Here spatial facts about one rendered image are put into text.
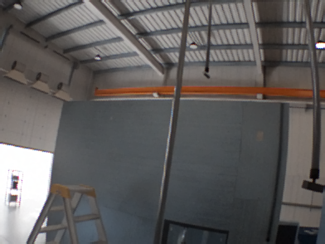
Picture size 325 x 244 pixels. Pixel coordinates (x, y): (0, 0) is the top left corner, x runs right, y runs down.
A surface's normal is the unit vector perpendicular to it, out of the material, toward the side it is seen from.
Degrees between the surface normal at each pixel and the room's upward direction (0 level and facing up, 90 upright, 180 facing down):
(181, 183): 90
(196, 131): 90
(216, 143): 90
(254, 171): 90
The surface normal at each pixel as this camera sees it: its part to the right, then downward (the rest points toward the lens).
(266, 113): -0.43, -0.21
